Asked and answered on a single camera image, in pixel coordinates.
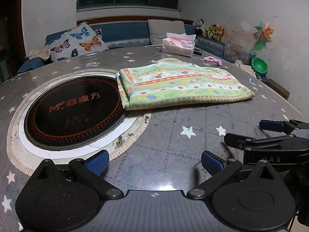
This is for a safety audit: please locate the plain grey pillow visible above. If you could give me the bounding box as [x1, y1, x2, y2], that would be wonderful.
[147, 19, 186, 46]

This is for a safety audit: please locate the pink and white tissue pack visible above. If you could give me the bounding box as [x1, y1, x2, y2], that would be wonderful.
[161, 32, 196, 58]

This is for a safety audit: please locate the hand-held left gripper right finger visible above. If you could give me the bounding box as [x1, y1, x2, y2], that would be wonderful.
[187, 150, 278, 199]

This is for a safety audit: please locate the plush toy with yellow vest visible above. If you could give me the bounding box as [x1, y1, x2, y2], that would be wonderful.
[205, 24, 219, 39]

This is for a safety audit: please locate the green plastic bowl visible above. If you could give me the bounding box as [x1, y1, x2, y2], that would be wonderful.
[250, 57, 269, 76]

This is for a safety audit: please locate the green patterned child's shirt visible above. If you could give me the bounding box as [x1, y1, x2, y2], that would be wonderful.
[116, 57, 256, 111]

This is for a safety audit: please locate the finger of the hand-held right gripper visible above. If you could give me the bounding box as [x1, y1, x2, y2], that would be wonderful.
[259, 119, 309, 134]
[224, 133, 303, 153]

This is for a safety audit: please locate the pink hair scrunchie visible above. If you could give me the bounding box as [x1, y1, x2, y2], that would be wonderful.
[203, 56, 222, 66]

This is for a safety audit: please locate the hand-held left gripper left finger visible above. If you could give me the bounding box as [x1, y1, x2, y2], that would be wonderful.
[31, 150, 123, 200]

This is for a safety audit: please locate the round black induction cooktop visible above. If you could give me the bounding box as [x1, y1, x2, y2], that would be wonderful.
[18, 71, 140, 159]

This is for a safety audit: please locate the blue sofa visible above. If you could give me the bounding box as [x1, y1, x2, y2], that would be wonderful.
[16, 20, 228, 77]

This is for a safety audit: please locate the panda plush toy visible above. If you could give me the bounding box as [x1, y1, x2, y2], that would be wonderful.
[194, 18, 207, 36]

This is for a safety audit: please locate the brown wooden box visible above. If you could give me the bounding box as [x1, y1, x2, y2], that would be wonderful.
[266, 78, 290, 99]

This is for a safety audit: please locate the white butterfly-print pillow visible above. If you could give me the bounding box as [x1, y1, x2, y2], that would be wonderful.
[49, 22, 109, 62]

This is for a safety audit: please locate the colourful toy pinwheel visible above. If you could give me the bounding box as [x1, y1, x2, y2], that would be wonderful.
[251, 21, 275, 51]

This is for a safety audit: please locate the orange plush toy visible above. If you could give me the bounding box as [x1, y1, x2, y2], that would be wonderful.
[216, 25, 226, 41]

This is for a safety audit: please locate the clear plastic toy box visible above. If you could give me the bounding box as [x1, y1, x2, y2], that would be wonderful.
[224, 42, 257, 63]

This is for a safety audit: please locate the grey star-print tablecloth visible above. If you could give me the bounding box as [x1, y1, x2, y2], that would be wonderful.
[0, 44, 309, 232]

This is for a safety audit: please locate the crumpled white cloth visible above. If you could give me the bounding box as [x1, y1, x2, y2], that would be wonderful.
[25, 48, 51, 60]

